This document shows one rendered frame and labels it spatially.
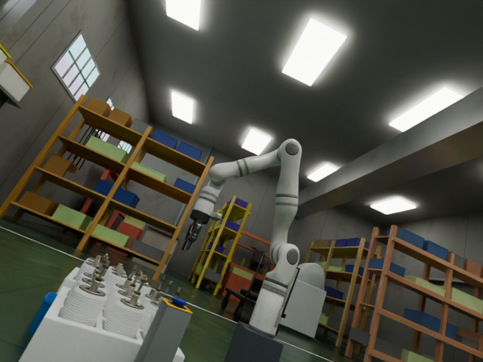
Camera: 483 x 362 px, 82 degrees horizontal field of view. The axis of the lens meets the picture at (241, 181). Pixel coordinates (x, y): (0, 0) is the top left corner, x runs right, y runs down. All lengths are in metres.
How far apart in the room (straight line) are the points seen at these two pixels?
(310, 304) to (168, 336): 4.92
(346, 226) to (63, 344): 10.42
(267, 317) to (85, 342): 0.55
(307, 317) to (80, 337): 4.95
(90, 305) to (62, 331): 0.08
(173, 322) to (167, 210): 8.58
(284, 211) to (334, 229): 9.58
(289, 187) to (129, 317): 0.69
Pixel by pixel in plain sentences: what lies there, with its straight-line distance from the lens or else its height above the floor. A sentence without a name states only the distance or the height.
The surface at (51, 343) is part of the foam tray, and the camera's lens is 0.91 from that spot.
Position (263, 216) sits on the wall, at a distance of 9.66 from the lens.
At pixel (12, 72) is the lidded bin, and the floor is 1.43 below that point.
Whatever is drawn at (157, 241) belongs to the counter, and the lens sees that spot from 6.66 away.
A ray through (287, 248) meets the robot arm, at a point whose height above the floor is 0.60.
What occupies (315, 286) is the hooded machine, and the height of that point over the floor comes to 0.89.
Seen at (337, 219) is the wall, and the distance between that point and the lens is 10.78.
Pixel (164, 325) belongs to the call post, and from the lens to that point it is 0.78.
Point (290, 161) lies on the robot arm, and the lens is 1.13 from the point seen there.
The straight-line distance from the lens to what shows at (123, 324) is 0.93.
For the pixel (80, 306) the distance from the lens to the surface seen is 0.91.
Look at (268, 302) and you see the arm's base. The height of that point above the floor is 0.40.
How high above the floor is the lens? 0.42
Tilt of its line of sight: 19 degrees up
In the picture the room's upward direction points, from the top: 23 degrees clockwise
